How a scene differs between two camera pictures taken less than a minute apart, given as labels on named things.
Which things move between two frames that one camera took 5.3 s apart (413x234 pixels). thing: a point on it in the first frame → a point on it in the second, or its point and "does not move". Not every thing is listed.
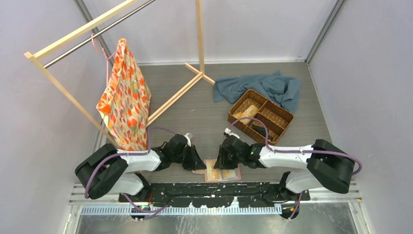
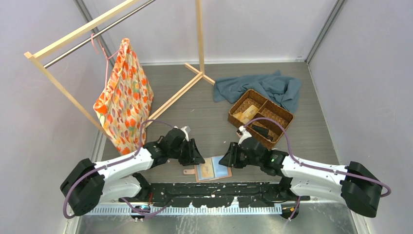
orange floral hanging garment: x=126 y=100 does not move
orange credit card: x=238 y=115 does not move
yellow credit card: x=230 y=174 → x=207 y=169
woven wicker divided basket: x=276 y=117 does not move
